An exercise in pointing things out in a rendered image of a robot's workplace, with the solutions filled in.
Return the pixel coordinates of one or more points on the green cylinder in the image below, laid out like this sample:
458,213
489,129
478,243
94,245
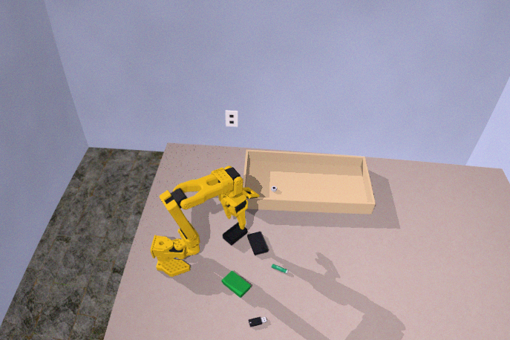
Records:
279,268

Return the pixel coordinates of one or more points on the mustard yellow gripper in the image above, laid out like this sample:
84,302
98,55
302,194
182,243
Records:
237,205

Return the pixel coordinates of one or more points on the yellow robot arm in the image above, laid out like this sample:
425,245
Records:
229,182

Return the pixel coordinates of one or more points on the black usb flash drive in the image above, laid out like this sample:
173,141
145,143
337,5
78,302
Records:
256,321

